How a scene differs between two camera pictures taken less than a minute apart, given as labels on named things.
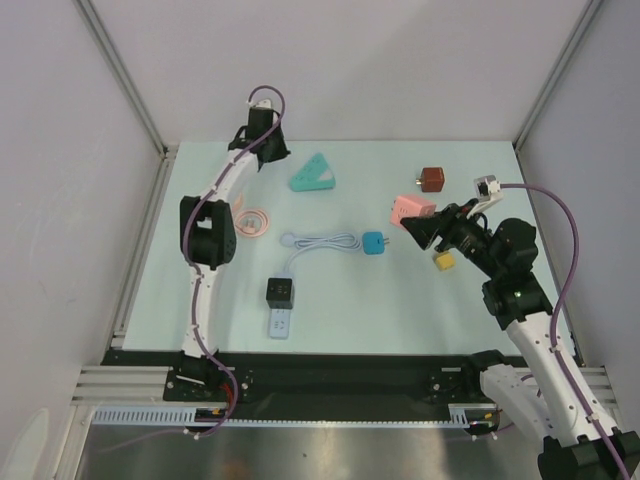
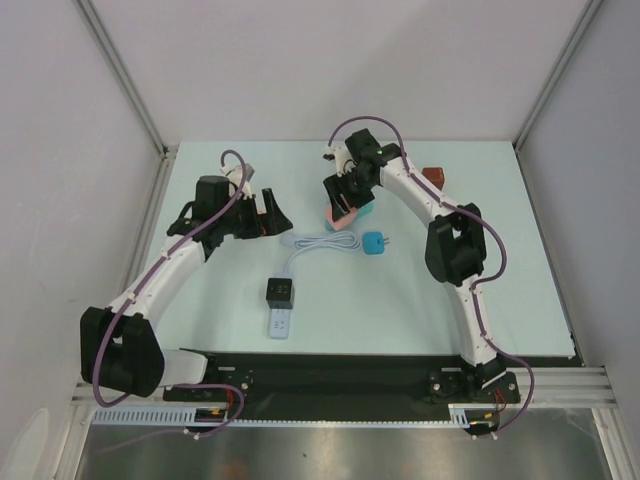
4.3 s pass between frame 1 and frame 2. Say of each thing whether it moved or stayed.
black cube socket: stayed
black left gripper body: moved
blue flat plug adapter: stayed
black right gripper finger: moved
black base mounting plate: stayed
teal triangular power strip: moved
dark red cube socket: stayed
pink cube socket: moved
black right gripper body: moved
